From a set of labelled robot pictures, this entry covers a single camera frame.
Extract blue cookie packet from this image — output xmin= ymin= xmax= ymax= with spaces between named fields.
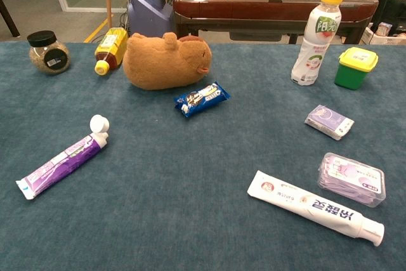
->
xmin=174 ymin=81 xmax=232 ymax=118

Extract glass jar black lid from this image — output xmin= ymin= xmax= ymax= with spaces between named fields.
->
xmin=26 ymin=30 xmax=71 ymax=76

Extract brown mahjong table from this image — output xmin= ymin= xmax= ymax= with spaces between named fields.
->
xmin=173 ymin=0 xmax=379 ymax=45

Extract blue table cloth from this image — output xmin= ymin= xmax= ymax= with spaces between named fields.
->
xmin=0 ymin=41 xmax=406 ymax=271

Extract white drink bottle yellow cap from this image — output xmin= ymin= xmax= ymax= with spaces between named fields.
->
xmin=291 ymin=0 xmax=345 ymax=86

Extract clear box purple floss picks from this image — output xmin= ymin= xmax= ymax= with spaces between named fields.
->
xmin=317 ymin=152 xmax=387 ymax=208

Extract small drink carton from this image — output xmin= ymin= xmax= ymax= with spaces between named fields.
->
xmin=377 ymin=22 xmax=393 ymax=36

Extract green container yellow lid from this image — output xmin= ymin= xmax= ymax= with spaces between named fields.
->
xmin=334 ymin=46 xmax=379 ymax=91

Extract white plastic crate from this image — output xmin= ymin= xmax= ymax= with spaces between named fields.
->
xmin=361 ymin=23 xmax=406 ymax=46

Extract brown capybara plush toy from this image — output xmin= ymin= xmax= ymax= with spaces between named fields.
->
xmin=122 ymin=32 xmax=213 ymax=91

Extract yellow-capped tea bottle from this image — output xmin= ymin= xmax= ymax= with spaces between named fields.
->
xmin=94 ymin=27 xmax=129 ymax=76

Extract purple tissue pack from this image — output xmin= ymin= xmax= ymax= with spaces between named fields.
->
xmin=304 ymin=104 xmax=355 ymax=141

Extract purple toothpaste tube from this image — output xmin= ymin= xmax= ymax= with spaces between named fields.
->
xmin=15 ymin=114 xmax=110 ymax=201

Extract white toothpaste tube blue print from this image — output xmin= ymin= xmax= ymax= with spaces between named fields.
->
xmin=247 ymin=169 xmax=386 ymax=248

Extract dark furniture leg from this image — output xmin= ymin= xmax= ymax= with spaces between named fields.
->
xmin=0 ymin=0 xmax=20 ymax=37

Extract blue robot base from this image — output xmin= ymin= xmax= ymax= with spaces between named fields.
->
xmin=127 ymin=0 xmax=176 ymax=37

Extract black chair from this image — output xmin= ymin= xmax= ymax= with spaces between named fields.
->
xmin=369 ymin=0 xmax=406 ymax=36

